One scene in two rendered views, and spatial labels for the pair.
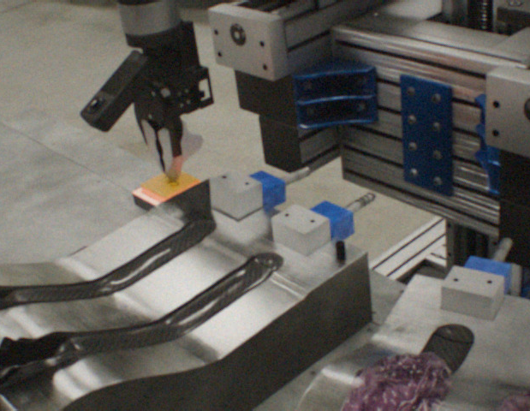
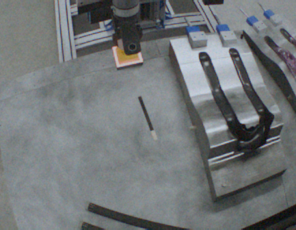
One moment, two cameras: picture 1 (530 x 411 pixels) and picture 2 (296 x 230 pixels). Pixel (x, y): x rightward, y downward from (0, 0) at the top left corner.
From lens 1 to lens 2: 1.27 m
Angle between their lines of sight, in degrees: 53
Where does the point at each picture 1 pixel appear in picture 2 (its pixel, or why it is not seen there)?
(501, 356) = (276, 37)
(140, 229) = (190, 71)
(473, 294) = (264, 28)
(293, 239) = (232, 41)
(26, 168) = (46, 101)
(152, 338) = (249, 92)
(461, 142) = not seen: outside the picture
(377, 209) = (5, 20)
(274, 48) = not seen: outside the picture
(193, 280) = (230, 71)
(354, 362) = (277, 60)
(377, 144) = not seen: outside the picture
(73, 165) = (60, 83)
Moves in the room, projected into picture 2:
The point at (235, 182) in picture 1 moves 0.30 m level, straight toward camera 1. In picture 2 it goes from (199, 36) to (281, 73)
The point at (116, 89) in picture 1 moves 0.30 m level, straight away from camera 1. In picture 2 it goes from (135, 36) to (44, 25)
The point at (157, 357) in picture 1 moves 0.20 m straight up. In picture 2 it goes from (262, 93) to (274, 59)
